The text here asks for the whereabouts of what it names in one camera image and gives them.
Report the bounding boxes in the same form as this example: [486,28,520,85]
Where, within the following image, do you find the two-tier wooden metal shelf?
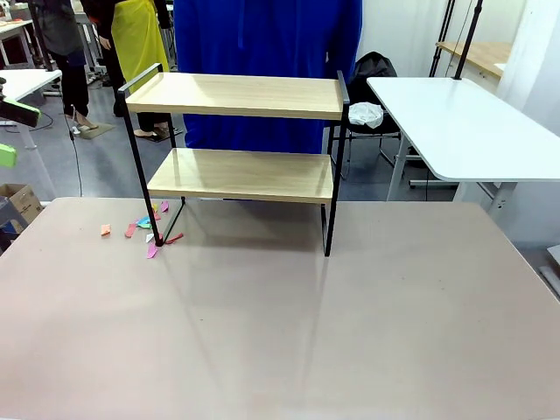
[116,62,351,257]

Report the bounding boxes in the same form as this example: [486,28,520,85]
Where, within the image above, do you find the brown cardboard box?
[0,183,45,225]

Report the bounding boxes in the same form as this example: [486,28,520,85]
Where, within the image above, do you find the black tripod pole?
[26,0,57,72]
[428,0,456,79]
[452,0,485,81]

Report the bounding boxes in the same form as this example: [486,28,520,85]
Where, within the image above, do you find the grey floor mat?
[133,126,185,144]
[73,122,117,140]

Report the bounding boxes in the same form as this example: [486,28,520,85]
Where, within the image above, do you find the light wooden workbench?
[0,17,36,69]

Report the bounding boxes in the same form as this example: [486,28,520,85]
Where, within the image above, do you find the person in dark jacket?
[37,0,102,132]

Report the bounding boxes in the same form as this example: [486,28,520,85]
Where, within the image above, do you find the person in yellow apron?
[80,0,180,142]

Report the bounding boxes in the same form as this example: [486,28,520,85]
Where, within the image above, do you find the crumpled white plastic bag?
[348,101,385,130]

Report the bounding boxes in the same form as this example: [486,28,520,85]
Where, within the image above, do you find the black jacket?
[349,51,398,106]

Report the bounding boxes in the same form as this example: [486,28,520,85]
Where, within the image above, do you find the black chair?
[340,51,410,180]

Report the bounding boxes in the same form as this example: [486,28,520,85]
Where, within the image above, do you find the large white desk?
[366,76,560,215]

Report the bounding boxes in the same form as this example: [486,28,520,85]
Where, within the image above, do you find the light wooden table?
[436,40,513,93]

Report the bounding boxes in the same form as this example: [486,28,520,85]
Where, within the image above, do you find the thin black cable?
[65,113,84,198]

